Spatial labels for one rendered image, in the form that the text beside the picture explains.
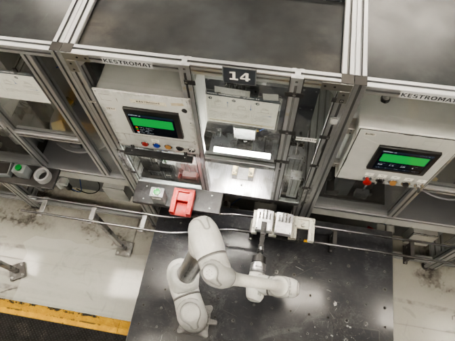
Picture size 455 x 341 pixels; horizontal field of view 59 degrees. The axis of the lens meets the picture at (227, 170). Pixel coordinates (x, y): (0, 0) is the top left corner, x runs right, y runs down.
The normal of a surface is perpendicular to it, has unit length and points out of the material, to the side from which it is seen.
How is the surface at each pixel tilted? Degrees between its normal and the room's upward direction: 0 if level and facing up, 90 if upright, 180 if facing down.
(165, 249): 0
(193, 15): 0
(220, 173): 0
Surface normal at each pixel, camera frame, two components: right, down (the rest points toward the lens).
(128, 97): -0.17, 0.88
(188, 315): 0.01, -0.37
